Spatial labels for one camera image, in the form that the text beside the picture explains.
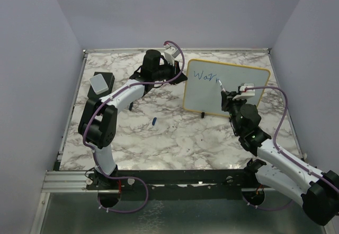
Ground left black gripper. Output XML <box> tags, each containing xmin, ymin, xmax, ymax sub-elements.
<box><xmin>153</xmin><ymin>59</ymin><xmax>188</xmax><ymax>85</ymax></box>

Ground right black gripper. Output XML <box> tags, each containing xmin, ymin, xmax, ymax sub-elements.
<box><xmin>222</xmin><ymin>90</ymin><xmax>248</xmax><ymax>133</ymax></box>

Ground white whiteboard marker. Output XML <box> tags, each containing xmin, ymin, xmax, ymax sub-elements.
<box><xmin>217</xmin><ymin>79</ymin><xmax>226</xmax><ymax>92</ymax></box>

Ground yellow framed whiteboard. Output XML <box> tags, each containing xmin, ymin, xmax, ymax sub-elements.
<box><xmin>183</xmin><ymin>59</ymin><xmax>271</xmax><ymax>116</ymax></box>

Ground blue marker cap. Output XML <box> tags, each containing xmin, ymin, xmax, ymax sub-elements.
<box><xmin>152</xmin><ymin>117</ymin><xmax>157</xmax><ymax>126</ymax></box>

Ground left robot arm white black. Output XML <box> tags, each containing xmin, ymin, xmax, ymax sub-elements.
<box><xmin>78</xmin><ymin>47</ymin><xmax>188</xmax><ymax>189</ymax></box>

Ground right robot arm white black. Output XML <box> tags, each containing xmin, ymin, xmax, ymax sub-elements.
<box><xmin>221</xmin><ymin>87</ymin><xmax>338</xmax><ymax>226</ymax></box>

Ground grey whiteboard eraser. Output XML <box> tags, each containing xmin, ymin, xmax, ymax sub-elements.
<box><xmin>90</xmin><ymin>74</ymin><xmax>109</xmax><ymax>95</ymax></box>

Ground black box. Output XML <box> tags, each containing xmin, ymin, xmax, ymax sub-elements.
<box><xmin>87</xmin><ymin>71</ymin><xmax>115</xmax><ymax>100</ymax></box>

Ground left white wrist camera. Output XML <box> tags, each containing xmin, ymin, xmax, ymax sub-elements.
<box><xmin>164</xmin><ymin>44</ymin><xmax>180</xmax><ymax>66</ymax></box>

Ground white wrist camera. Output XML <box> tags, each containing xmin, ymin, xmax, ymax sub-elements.
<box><xmin>164</xmin><ymin>44</ymin><xmax>180</xmax><ymax>66</ymax></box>
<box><xmin>233</xmin><ymin>83</ymin><xmax>255</xmax><ymax>101</ymax></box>

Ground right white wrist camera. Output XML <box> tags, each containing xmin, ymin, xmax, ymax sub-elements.
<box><xmin>233</xmin><ymin>83</ymin><xmax>255</xmax><ymax>101</ymax></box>

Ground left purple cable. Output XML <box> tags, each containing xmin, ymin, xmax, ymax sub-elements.
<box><xmin>83</xmin><ymin>40</ymin><xmax>185</xmax><ymax>214</ymax></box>

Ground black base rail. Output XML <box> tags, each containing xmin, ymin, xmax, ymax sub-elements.
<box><xmin>86</xmin><ymin>169</ymin><xmax>260</xmax><ymax>201</ymax></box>

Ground aluminium extrusion rail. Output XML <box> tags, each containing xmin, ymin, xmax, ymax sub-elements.
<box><xmin>41</xmin><ymin>170</ymin><xmax>92</xmax><ymax>192</ymax></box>

